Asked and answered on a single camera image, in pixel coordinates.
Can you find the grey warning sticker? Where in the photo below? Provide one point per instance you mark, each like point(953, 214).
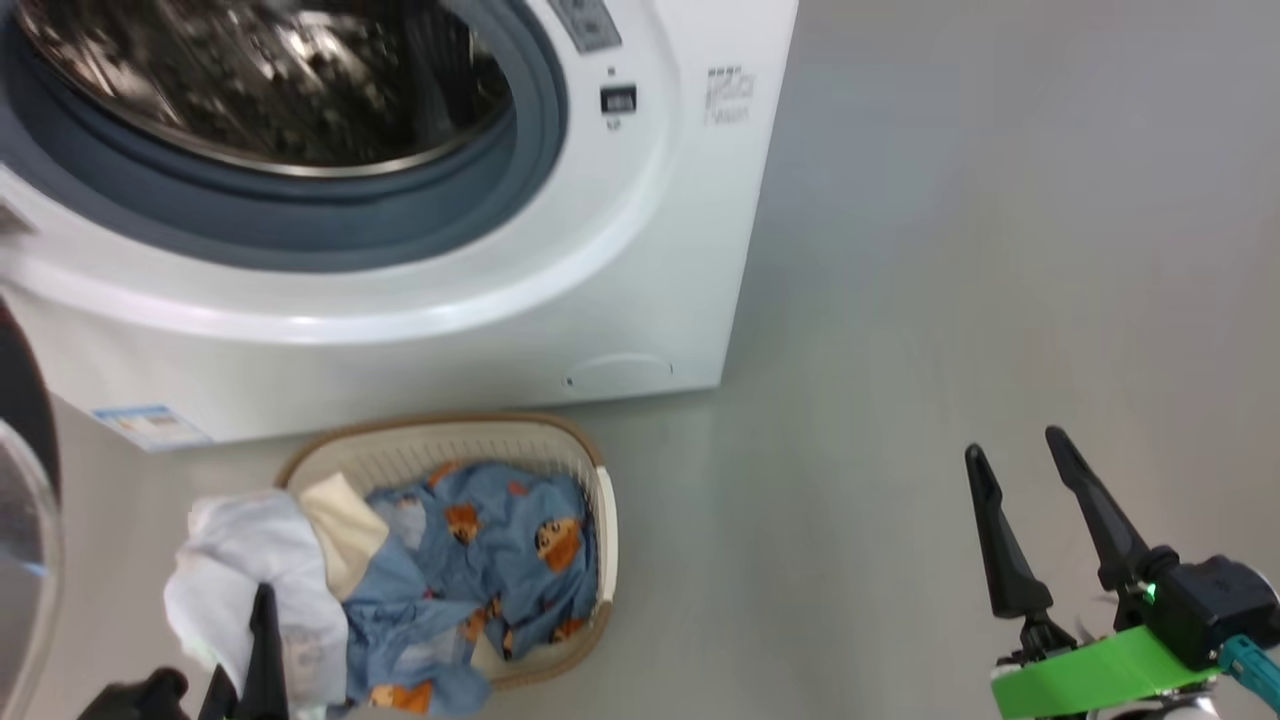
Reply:
point(585, 22)

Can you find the blue energy label sticker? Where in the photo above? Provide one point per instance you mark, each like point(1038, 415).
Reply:
point(150, 427)

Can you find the cream perforated laundry basket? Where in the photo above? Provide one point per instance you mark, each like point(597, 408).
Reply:
point(470, 440)

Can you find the round filter cover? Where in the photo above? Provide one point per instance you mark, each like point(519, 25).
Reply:
point(620, 375)

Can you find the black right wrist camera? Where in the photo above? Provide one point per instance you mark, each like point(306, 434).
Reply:
point(1215, 605)

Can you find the white and cream garment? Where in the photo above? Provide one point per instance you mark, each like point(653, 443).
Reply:
point(250, 560)

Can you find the printed text label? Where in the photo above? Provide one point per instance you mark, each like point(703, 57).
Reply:
point(728, 95)

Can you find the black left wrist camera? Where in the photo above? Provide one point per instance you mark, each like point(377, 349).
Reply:
point(140, 698)

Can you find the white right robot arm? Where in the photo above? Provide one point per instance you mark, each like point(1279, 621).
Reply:
point(1180, 710)

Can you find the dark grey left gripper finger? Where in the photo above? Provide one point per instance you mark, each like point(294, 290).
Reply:
point(267, 670)
point(220, 700)

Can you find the washing machine drum with clothes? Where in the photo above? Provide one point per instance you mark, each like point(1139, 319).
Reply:
point(250, 80)

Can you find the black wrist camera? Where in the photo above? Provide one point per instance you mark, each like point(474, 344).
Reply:
point(1215, 605)
point(140, 698)

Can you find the grey washing machine door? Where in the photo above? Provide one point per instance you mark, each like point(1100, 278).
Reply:
point(20, 420)

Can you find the white front-load washing machine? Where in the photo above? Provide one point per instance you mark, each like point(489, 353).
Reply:
point(600, 250)

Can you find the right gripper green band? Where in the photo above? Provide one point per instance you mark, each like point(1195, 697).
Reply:
point(1090, 680)

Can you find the blue cartoon print garment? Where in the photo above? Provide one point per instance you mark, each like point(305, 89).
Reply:
point(500, 580)

